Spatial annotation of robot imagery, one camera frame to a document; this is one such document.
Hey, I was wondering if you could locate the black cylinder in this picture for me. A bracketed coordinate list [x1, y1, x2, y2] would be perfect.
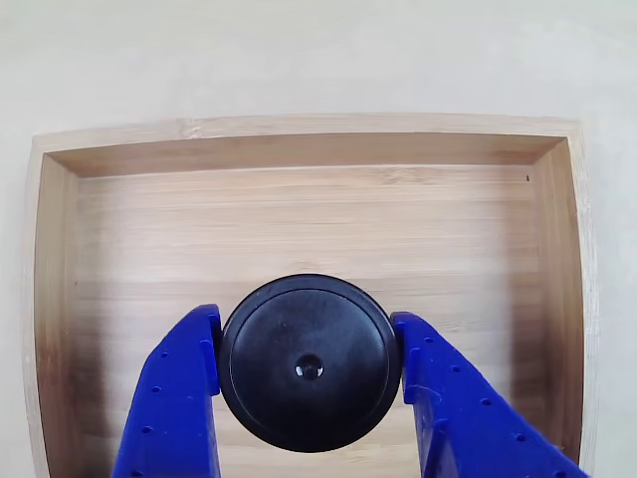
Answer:
[220, 273, 403, 454]

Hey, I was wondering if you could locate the shallow wooden box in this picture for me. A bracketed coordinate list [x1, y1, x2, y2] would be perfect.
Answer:
[22, 113, 601, 478]

